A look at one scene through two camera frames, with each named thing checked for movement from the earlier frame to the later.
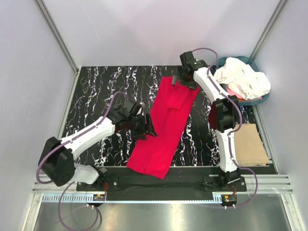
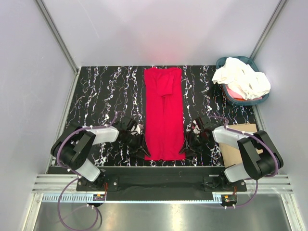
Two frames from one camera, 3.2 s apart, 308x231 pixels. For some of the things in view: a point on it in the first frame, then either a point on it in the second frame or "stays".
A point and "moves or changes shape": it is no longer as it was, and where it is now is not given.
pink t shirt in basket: x=231 y=92 stays
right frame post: x=269 y=29 stays
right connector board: x=228 y=200 stays
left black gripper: x=147 y=128 -> x=139 y=145
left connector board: x=99 y=197 stays
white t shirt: x=242 y=78 stays
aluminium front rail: x=262 y=184 stays
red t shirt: x=170 y=112 moves or changes shape
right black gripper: x=178 y=72 -> x=193 y=150
